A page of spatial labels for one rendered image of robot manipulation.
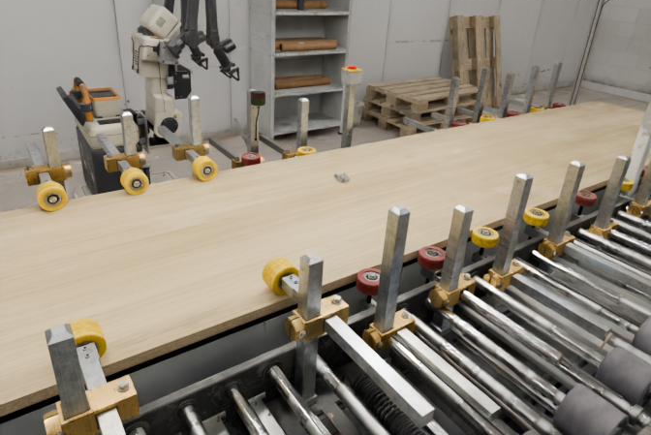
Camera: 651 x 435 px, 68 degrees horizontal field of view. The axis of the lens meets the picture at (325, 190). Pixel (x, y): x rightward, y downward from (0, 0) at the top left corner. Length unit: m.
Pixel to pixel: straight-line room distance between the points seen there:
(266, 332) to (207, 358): 0.16
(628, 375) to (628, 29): 8.30
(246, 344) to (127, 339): 0.32
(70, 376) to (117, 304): 0.40
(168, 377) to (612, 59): 8.89
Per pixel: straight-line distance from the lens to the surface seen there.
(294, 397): 1.10
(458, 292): 1.38
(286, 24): 5.13
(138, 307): 1.22
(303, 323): 1.03
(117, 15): 4.53
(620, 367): 1.36
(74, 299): 1.29
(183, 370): 1.27
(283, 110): 5.29
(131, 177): 1.72
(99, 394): 0.95
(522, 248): 1.73
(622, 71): 9.42
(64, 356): 0.85
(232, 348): 1.29
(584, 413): 1.21
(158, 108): 2.99
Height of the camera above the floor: 1.64
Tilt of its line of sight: 25 degrees down
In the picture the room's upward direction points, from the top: 4 degrees clockwise
